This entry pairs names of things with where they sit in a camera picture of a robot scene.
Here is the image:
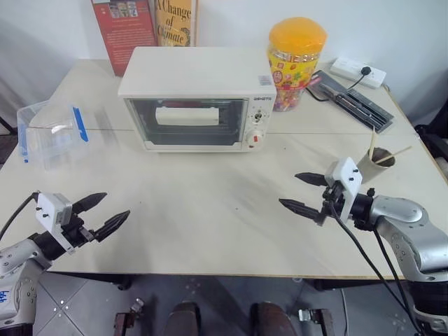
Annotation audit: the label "wooden stick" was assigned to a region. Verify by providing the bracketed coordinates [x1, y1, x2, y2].
[372, 146, 413, 164]
[369, 125, 377, 164]

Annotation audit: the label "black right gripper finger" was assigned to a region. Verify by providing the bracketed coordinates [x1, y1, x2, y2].
[295, 171, 327, 188]
[278, 198, 321, 222]

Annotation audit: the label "clear plastic container blue clips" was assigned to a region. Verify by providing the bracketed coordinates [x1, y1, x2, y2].
[16, 99, 90, 172]

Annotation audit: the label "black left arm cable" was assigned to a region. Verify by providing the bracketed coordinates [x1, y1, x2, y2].
[0, 190, 41, 242]

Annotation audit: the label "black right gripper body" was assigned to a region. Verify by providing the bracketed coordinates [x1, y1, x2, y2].
[313, 185, 344, 228]

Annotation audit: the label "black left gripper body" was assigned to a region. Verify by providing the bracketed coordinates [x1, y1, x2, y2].
[62, 211, 99, 248]

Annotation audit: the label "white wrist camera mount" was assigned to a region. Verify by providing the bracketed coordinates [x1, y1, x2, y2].
[36, 192, 76, 255]
[324, 156, 364, 223]

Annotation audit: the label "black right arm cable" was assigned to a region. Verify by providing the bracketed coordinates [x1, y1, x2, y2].
[323, 195, 426, 336]

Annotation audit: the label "white power strip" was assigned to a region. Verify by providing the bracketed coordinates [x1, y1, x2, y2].
[330, 57, 387, 90]

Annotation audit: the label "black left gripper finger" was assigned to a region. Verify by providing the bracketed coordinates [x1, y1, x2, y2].
[91, 209, 132, 243]
[71, 192, 109, 214]

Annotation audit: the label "black plug with cable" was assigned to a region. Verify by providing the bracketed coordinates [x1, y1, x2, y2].
[344, 66, 373, 92]

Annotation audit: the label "candy jar with orange lid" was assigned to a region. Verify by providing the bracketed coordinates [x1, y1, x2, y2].
[267, 16, 329, 113]

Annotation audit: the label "yellow book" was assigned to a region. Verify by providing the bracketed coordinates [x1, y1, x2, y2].
[153, 0, 200, 48]

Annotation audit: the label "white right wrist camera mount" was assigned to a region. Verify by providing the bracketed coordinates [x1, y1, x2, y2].
[324, 156, 364, 223]

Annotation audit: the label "white toaster oven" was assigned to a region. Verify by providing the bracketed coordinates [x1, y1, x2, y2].
[118, 46, 278, 154]

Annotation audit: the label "red book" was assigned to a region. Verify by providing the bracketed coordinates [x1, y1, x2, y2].
[91, 0, 158, 78]

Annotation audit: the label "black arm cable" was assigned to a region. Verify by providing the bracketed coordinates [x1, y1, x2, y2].
[0, 190, 41, 242]
[323, 195, 426, 336]

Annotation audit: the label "paper cup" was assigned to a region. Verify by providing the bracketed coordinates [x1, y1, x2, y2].
[356, 146, 396, 184]

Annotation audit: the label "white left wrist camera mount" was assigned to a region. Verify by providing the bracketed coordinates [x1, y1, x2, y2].
[36, 192, 76, 255]

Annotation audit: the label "dark rounded robot foot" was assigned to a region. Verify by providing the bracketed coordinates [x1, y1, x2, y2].
[248, 302, 298, 336]
[164, 301, 202, 336]

